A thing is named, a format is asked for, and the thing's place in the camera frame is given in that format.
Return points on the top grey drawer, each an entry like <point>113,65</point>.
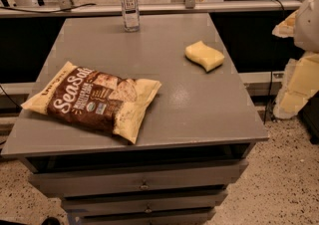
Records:
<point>137,179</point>

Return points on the middle grey drawer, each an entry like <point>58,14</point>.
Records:
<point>145,203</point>

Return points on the grey metal rail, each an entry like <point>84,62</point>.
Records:
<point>101,11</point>

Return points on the bottom grey drawer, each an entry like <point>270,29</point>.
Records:
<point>169,217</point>

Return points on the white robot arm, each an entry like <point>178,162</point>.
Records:
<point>306,30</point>

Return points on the grey drawer cabinet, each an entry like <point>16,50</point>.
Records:
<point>195,116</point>

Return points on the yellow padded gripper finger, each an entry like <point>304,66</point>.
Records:
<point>286,28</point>
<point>299,84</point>

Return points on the clear plastic water bottle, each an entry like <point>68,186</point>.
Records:
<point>131,15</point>

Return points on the yellow sponge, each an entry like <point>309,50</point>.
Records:
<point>204,55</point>

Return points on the grey drawer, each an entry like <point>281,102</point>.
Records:
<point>145,203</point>
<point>137,179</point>
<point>169,217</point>

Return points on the brown sea salt chip bag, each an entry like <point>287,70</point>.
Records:
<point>97,100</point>

